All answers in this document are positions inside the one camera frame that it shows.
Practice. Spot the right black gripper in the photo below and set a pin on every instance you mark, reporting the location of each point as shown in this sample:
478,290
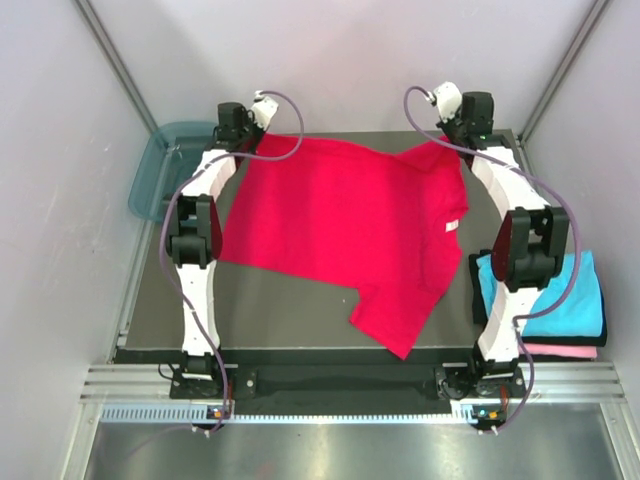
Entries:
446,132

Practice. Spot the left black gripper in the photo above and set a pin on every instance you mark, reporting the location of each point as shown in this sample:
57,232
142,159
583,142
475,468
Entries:
252,146

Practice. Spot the red t shirt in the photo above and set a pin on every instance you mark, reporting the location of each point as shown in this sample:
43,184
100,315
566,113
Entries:
340,213

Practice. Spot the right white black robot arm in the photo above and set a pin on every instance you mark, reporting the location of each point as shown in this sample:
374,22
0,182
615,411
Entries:
528,251

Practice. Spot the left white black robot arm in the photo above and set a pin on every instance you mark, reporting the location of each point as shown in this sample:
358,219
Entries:
193,242

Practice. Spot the blue plastic bin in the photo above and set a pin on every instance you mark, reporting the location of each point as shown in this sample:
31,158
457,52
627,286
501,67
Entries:
172,155

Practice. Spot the folded light blue t shirt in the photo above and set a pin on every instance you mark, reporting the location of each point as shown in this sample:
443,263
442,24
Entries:
570,295

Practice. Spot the folded pink t shirt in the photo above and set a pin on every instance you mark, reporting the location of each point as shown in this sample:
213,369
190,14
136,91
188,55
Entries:
564,351

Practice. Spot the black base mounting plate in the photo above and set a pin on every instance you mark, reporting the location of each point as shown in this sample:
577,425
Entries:
345,382

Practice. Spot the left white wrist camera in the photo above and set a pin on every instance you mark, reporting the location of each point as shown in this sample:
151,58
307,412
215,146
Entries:
263,110

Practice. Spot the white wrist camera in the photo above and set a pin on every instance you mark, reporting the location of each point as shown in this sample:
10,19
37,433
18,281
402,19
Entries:
263,110
447,99

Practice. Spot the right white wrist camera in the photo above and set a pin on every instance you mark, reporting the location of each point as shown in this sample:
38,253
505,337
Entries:
447,99

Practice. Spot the aluminium frame rail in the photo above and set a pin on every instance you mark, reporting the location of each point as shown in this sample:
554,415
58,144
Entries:
570,382

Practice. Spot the grey slotted cable duct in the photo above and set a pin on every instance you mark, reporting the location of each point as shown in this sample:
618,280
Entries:
457,413

